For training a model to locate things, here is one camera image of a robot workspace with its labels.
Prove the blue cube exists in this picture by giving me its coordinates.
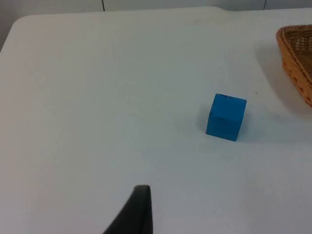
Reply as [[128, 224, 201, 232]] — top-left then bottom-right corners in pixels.
[[205, 93, 247, 142]]

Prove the brown wicker basket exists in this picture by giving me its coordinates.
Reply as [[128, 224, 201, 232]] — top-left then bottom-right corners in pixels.
[[275, 24, 312, 109]]

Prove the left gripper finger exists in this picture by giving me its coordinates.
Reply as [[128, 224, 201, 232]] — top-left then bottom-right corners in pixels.
[[101, 185, 154, 234]]

